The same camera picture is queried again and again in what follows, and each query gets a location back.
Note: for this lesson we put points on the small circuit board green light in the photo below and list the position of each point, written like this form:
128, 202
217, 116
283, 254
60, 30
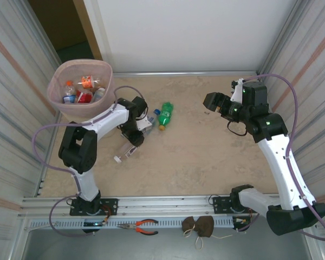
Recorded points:
94, 224

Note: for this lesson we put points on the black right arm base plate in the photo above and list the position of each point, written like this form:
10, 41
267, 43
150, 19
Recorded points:
220, 204

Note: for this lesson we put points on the bottle red orange label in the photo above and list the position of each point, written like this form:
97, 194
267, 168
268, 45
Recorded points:
84, 97

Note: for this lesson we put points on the aluminium side rail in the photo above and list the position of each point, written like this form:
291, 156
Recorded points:
40, 189

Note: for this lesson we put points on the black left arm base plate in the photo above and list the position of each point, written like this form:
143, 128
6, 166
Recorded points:
111, 205

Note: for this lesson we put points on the wooden door frame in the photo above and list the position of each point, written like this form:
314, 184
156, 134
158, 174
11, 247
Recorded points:
88, 29

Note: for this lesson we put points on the green plastic bottle yellow cap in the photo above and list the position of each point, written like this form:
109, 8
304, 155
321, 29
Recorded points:
165, 112

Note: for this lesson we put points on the clear bottle purple label white cap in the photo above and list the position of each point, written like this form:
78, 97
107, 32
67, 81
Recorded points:
128, 152

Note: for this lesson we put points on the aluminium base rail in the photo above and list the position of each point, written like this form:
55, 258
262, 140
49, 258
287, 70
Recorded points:
165, 205

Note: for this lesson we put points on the ribbed clear bottle blue cap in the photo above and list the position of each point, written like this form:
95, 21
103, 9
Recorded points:
153, 116

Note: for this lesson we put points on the large brown cloth pouch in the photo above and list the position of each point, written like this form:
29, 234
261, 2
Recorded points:
204, 227

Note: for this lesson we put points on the bottle green white label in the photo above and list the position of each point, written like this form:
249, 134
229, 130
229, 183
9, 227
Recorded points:
98, 94

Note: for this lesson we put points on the small brown cloth pouch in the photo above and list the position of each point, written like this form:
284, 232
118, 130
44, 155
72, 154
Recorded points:
189, 224

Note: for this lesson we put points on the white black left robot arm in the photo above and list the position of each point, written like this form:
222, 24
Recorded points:
105, 120

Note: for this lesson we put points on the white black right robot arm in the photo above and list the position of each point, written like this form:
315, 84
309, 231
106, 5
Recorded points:
284, 168

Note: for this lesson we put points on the pink mesh waste bin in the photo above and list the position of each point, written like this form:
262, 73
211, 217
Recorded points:
75, 109

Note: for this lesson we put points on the clear bottle dark blue label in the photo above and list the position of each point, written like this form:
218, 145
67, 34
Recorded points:
67, 99

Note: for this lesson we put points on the grey metal tray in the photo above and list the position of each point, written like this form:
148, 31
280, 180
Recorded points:
151, 247

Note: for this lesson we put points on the aluminium table edge rail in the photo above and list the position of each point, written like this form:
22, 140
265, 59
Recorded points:
189, 73

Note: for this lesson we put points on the bottle orange label orange cap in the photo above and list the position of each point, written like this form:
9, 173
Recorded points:
87, 81

